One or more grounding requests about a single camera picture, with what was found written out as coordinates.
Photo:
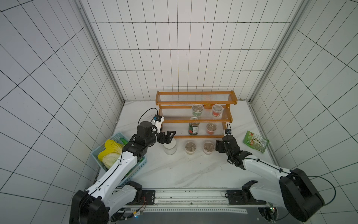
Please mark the green snack packet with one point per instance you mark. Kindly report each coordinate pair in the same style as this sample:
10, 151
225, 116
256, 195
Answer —
255, 141

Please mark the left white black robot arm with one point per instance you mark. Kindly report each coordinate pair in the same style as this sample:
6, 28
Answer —
112, 182

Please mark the green cucumber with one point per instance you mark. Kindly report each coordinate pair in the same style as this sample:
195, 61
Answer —
124, 141

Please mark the yellow green cabbage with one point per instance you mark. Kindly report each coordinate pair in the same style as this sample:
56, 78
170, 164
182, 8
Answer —
111, 147

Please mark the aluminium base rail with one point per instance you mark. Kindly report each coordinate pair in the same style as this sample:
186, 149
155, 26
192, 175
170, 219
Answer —
201, 201

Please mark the wooden three-tier shelf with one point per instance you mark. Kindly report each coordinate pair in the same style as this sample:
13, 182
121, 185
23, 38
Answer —
203, 114

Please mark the red seed cup shelf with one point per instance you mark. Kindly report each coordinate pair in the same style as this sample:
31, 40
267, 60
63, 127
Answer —
208, 147
211, 128

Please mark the pale green cabbage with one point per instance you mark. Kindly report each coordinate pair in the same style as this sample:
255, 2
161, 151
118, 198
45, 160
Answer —
110, 159

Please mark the red seed cup bottom shelf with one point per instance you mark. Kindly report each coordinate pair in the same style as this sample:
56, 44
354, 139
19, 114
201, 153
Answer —
211, 128

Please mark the red seed cup top shelf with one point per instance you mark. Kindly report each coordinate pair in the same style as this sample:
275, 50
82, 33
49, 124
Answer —
208, 147

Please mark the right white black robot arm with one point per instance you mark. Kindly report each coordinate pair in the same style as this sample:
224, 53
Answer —
290, 189

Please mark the green seed cup middle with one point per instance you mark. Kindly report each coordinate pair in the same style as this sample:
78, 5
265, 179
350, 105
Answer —
197, 110

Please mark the yellow seed cup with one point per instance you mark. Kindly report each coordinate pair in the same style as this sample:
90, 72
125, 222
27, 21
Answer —
190, 147

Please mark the tall white-lid seed jar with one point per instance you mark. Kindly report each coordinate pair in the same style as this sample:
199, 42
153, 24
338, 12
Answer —
170, 148

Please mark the red seed cup middle right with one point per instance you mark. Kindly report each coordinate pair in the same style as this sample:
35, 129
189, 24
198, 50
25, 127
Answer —
217, 110

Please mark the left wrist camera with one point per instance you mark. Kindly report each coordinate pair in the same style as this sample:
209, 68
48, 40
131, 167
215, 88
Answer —
158, 120

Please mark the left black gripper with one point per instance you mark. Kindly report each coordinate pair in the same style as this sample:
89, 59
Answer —
168, 138

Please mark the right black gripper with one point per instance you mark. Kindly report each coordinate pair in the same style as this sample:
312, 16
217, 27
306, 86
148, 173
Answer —
223, 144

